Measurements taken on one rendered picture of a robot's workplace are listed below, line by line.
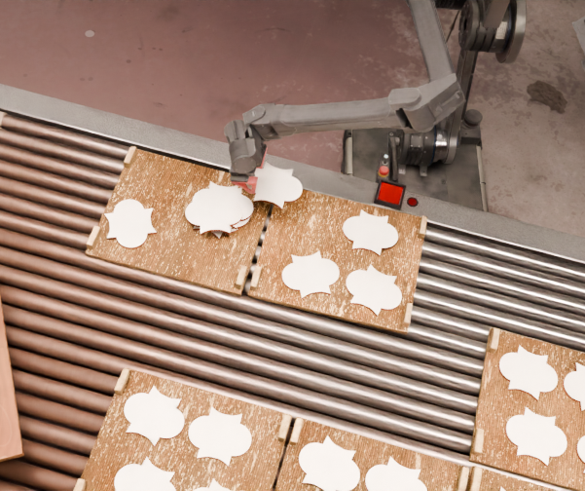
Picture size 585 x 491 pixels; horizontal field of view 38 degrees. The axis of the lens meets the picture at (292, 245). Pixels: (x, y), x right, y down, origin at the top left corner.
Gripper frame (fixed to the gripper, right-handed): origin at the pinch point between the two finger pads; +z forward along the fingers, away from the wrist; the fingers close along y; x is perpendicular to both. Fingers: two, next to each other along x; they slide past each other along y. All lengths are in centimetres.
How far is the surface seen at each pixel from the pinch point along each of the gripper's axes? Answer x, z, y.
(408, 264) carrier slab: 38.3, 23.4, 7.1
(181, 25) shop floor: -94, 83, -146
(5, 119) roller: -74, -8, -10
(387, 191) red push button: 29.5, 21.6, -14.7
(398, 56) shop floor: 1, 111, -157
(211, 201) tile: -11.5, 3.5, 5.2
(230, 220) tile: -5.6, 5.3, 9.6
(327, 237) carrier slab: 17.2, 17.1, 4.7
